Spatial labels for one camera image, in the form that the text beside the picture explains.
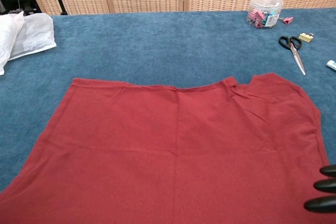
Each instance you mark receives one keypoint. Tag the clear jar of binder clips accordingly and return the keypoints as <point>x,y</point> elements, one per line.
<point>265,9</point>

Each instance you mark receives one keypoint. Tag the red t-shirt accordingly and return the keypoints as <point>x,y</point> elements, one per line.
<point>157,155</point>

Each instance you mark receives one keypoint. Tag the blue carpet table mat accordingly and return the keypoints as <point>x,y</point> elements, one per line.
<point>157,45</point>

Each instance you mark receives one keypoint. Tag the white teal marker pen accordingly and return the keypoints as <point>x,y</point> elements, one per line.
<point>332,65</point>

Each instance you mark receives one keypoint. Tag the pink binder clip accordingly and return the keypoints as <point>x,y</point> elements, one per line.
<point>288,20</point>

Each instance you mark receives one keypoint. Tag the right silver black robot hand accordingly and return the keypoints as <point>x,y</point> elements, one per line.
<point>325,204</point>

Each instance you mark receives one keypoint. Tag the white translucent plastic bag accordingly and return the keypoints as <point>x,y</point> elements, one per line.
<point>36,35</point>

